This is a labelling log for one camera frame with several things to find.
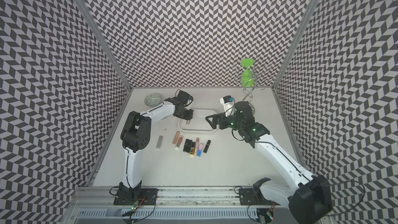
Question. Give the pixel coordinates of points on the white plastic storage box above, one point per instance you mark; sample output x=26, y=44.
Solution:
x=198, y=124

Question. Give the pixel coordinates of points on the green plastic cup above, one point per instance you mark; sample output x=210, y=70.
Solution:
x=247, y=76

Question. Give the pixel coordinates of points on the black lipstick gold band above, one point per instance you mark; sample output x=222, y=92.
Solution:
x=207, y=146

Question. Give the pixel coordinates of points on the beige matte lipstick tube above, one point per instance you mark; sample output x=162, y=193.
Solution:
x=175, y=139

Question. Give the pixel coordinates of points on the chrome wire stand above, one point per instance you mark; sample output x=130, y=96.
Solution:
x=248, y=91

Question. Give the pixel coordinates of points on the aluminium front rail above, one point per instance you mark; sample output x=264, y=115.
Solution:
x=104, y=205

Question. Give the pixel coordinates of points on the clear coral lipstick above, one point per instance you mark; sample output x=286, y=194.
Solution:
x=179, y=141

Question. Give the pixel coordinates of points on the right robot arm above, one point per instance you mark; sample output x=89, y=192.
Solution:
x=308, y=197

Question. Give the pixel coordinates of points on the green patterned bowl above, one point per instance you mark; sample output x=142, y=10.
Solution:
x=153, y=99

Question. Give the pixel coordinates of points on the pink lip gloss tube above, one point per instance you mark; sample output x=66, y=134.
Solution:
x=197, y=145

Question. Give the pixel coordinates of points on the plain black lipstick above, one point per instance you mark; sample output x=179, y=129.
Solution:
x=189, y=144

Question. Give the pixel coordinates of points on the black lipstick with text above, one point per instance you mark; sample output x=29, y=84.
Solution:
x=185, y=149

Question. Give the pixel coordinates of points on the pink blue gradient lipstick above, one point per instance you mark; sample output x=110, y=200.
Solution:
x=200, y=149

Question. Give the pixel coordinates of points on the silver lipstick tube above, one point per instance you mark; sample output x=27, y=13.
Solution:
x=159, y=143

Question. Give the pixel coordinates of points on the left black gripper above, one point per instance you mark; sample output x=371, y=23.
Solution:
x=189, y=116

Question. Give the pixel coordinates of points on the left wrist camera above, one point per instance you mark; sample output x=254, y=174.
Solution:
x=184, y=98

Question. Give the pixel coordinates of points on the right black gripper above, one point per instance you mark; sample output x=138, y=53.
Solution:
x=222, y=116

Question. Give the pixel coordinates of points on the black and gold square lipstick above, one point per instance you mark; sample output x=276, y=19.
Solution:
x=192, y=148

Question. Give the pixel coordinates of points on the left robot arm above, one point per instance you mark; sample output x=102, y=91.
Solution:
x=135, y=137

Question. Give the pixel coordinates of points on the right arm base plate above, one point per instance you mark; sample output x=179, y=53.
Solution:
x=248, y=196

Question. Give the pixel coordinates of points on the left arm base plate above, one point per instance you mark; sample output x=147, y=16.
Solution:
x=149, y=195

